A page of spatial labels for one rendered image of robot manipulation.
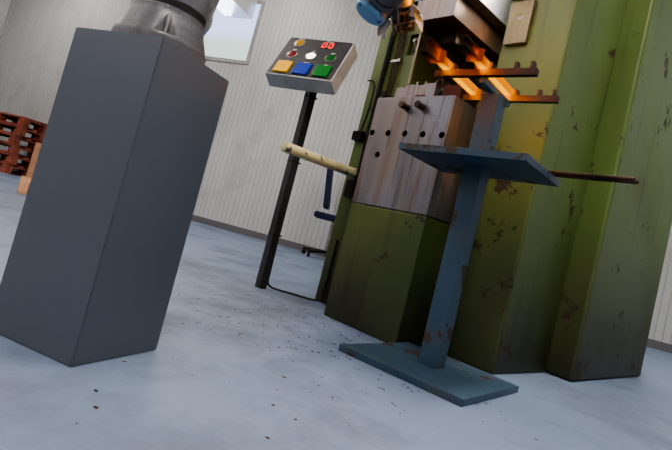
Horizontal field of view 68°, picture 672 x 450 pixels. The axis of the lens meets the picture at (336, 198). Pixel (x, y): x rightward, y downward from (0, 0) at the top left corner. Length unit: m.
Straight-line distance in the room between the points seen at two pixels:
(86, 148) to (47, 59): 8.66
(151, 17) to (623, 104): 1.82
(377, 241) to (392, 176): 0.25
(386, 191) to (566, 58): 0.79
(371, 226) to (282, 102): 4.87
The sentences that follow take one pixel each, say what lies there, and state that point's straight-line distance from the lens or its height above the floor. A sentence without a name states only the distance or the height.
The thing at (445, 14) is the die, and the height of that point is 1.28.
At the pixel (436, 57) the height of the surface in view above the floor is 0.91.
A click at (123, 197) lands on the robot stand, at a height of 0.30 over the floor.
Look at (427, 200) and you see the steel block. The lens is 1.79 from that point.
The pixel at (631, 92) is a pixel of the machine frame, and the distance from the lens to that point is 2.33.
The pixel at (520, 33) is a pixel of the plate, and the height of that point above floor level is 1.22.
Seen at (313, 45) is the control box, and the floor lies 1.16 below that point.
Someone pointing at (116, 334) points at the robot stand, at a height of 0.05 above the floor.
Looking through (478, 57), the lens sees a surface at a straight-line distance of 1.49.
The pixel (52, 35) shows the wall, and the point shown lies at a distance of 9.78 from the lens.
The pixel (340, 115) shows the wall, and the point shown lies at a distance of 6.30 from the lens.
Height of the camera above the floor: 0.34
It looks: 4 degrees up
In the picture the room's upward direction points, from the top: 14 degrees clockwise
